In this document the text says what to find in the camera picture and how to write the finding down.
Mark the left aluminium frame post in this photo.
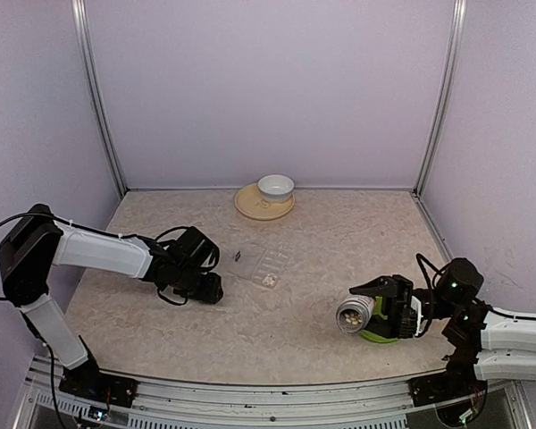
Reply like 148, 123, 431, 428
71, 0, 129, 199

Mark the aluminium frame post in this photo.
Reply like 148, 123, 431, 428
414, 0, 467, 199
71, 0, 129, 199

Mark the front aluminium rail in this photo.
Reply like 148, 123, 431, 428
8, 357, 532, 428

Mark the orange pill bottle grey cap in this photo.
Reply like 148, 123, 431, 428
336, 295, 381, 334

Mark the pile of beige tablets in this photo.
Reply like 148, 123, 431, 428
261, 274, 279, 289

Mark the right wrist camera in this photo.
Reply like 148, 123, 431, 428
410, 296, 428, 338

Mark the right aluminium frame post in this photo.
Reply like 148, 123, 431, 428
414, 0, 467, 199

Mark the clear plastic pill organizer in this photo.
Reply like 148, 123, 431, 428
227, 243, 290, 290

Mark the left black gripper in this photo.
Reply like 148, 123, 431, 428
173, 265, 222, 304

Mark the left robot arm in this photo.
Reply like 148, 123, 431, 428
0, 204, 223, 398

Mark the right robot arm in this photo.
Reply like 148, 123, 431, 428
349, 254, 536, 397

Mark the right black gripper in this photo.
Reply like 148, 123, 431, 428
348, 274, 458, 339

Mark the beige round plate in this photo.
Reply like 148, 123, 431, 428
234, 183, 295, 221

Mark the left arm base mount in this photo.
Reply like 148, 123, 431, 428
59, 356, 138, 408

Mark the white ceramic bowl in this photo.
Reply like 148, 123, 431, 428
257, 174, 295, 202

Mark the green round plate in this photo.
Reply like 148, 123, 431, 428
359, 315, 398, 344

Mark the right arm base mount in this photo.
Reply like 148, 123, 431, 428
408, 349, 488, 407

